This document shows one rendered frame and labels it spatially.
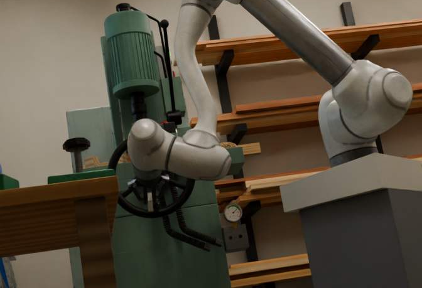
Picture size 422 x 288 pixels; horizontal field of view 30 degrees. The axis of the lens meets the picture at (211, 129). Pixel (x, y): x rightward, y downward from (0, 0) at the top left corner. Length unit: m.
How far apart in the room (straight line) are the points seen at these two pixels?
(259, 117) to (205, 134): 2.82
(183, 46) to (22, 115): 3.13
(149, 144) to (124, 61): 0.88
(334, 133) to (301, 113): 2.61
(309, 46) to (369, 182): 0.43
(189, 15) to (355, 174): 0.68
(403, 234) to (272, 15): 0.74
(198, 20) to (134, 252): 0.84
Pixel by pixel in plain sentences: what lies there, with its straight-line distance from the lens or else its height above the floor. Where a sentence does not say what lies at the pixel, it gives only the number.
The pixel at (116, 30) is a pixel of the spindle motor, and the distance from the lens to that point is 3.03.
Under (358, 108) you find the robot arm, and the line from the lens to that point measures 2.33.
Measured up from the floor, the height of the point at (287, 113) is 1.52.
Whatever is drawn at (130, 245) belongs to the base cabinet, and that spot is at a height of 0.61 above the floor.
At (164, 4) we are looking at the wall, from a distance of 5.66.
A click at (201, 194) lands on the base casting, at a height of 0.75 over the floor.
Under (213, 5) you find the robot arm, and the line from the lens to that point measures 2.43.
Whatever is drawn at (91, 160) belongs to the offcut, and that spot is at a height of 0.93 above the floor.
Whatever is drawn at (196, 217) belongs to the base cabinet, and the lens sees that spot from 2.75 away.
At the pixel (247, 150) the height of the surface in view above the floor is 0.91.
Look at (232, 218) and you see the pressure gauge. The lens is 2.70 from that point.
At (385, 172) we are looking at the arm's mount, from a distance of 2.33.
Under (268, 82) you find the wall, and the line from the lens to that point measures 5.55.
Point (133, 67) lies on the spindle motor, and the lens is 2.96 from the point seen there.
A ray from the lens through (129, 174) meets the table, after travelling 2.77.
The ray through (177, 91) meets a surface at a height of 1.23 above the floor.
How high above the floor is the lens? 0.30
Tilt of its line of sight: 14 degrees up
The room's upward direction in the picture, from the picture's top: 9 degrees counter-clockwise
